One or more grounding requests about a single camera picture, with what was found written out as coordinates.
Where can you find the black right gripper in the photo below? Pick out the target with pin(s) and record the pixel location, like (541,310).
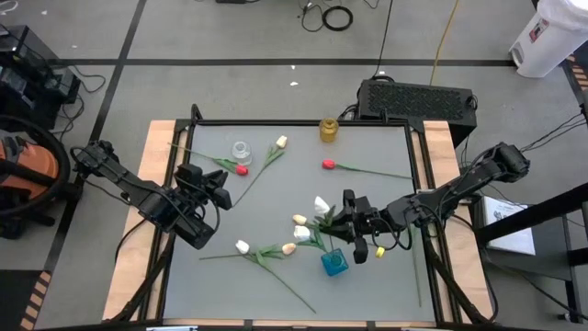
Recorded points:
(367,220)

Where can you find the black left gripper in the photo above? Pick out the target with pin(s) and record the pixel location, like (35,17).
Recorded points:
(197,202)

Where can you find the red artificial tulip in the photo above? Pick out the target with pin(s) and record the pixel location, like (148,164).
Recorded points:
(242,170)
(328,164)
(416,276)

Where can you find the white artificial tulip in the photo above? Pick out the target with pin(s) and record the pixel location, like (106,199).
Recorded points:
(241,247)
(321,204)
(301,232)

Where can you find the cream artificial tulip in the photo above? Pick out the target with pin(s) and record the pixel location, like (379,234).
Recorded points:
(299,219)
(289,248)
(281,141)

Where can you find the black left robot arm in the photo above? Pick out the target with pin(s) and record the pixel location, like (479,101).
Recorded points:
(138,193)

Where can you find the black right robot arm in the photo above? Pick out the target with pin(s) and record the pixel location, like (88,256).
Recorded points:
(459,188)

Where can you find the clear glass vase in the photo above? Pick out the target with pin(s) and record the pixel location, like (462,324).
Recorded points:
(242,152)

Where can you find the blue cut-glass vase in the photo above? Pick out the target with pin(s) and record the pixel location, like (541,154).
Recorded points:
(337,269)

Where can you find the yellow glass vase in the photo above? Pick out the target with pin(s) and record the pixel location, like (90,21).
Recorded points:
(329,131)

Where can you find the small yellow tag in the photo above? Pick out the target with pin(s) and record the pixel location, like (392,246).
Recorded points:
(380,252)

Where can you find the grey table mat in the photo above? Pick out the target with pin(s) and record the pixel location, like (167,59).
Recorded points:
(376,299)

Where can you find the black perforated computer case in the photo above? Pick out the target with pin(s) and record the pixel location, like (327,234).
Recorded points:
(413,101)

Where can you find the white printed booklet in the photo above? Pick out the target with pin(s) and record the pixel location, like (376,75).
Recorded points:
(514,234)

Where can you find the orange vacuum cleaner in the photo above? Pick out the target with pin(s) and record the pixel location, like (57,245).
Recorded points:
(41,158)

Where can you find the black side table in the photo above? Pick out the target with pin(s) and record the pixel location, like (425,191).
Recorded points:
(528,215)

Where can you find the black equipment stack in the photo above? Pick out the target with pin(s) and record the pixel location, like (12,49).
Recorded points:
(27,69)

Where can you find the white plastic bin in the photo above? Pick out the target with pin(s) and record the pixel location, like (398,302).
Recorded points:
(551,41)

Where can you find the black aluminium table frame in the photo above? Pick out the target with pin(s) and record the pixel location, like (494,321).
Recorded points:
(298,122)

